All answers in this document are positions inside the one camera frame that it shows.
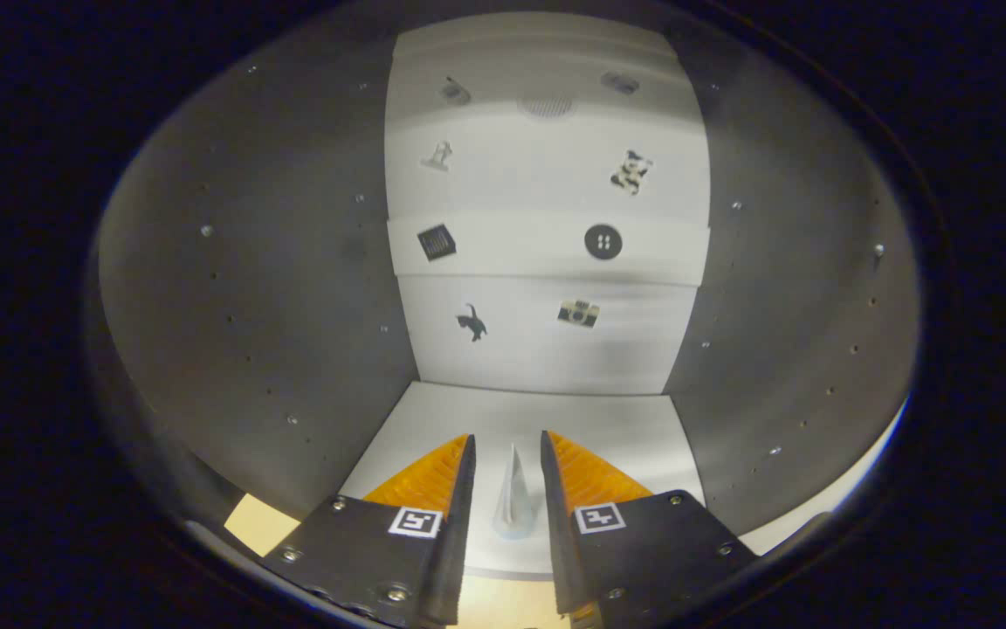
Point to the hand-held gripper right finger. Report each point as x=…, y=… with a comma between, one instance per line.
x=560, y=550

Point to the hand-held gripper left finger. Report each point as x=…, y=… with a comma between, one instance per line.
x=455, y=550

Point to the clear bottle with blue liquid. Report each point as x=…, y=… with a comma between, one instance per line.
x=516, y=507

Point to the grey cabinet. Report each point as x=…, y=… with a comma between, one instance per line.
x=250, y=306

